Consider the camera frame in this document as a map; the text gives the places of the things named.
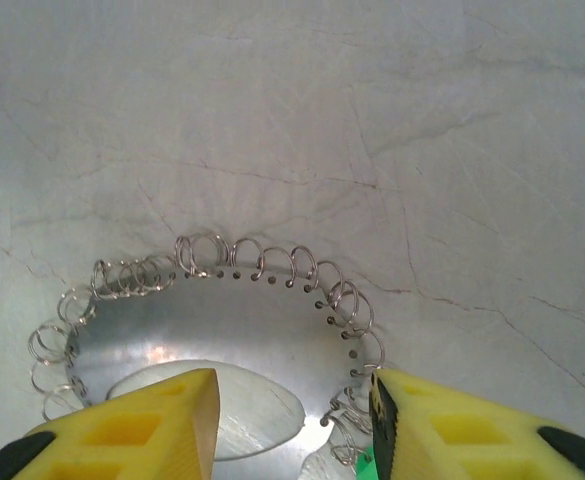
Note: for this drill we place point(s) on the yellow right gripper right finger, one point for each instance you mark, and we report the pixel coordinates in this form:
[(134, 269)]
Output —
[(472, 440)]

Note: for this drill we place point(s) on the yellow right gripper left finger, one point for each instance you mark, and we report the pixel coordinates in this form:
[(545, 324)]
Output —
[(122, 440)]

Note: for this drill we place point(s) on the green plastic key tag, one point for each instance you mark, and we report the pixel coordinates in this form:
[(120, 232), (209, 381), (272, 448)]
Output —
[(366, 465)]

